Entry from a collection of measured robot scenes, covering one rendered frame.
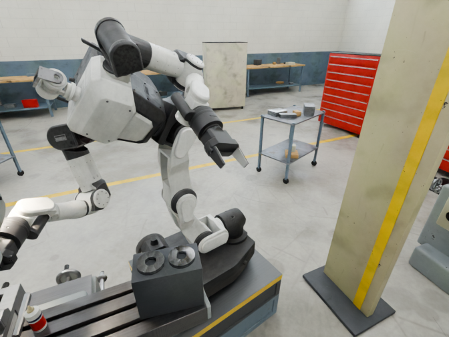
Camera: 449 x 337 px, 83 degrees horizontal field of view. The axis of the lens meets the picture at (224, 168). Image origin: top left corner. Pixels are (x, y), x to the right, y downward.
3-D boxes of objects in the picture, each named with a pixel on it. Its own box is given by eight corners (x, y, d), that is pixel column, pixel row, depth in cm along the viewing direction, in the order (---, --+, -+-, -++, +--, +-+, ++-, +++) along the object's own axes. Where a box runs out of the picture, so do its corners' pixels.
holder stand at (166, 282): (141, 289, 95) (132, 251, 86) (198, 277, 100) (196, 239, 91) (139, 320, 85) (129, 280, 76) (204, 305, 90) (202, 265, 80)
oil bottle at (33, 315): (34, 323, 84) (21, 303, 79) (48, 318, 85) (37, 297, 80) (31, 335, 81) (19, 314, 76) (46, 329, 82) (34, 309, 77)
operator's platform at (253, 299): (222, 253, 230) (222, 218, 212) (276, 312, 181) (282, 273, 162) (137, 298, 190) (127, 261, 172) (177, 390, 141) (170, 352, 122)
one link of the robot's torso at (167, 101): (200, 93, 123) (170, 76, 111) (214, 98, 114) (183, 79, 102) (176, 145, 127) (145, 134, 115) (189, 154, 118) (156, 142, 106)
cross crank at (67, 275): (60, 282, 139) (53, 267, 134) (83, 275, 144) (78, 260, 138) (56, 307, 127) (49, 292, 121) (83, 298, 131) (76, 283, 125)
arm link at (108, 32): (131, 54, 92) (93, 41, 82) (141, 31, 88) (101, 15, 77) (144, 73, 88) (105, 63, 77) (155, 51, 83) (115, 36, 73)
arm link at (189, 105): (204, 138, 85) (188, 115, 90) (222, 113, 80) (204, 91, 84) (178, 135, 76) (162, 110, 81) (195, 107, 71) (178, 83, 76)
